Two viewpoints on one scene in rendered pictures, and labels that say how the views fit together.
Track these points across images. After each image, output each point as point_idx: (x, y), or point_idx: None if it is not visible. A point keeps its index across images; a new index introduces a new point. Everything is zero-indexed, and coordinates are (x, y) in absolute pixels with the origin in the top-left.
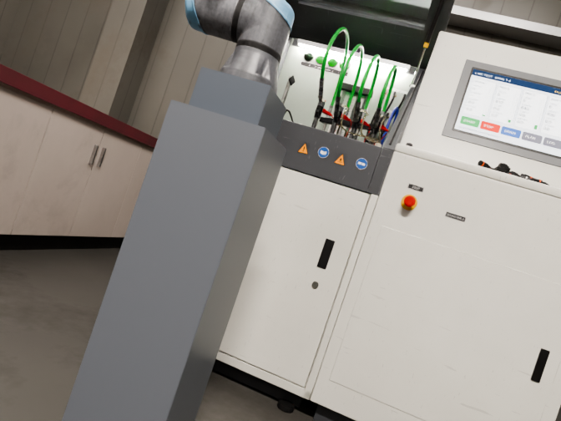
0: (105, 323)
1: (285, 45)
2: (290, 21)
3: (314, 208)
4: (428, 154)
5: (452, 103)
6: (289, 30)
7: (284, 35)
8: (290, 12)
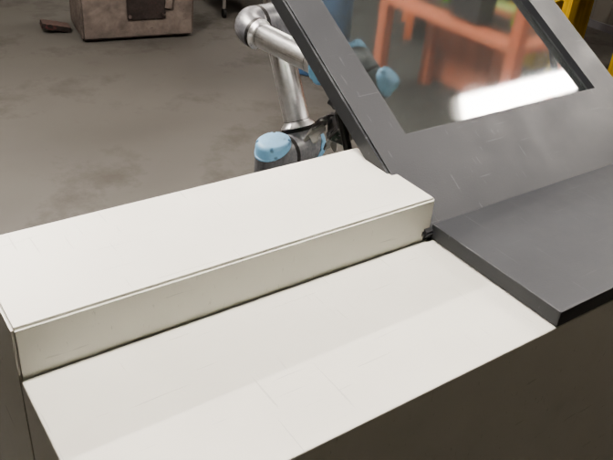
0: None
1: (257, 171)
2: (255, 153)
3: None
4: None
5: None
6: (256, 160)
7: (254, 163)
8: (255, 148)
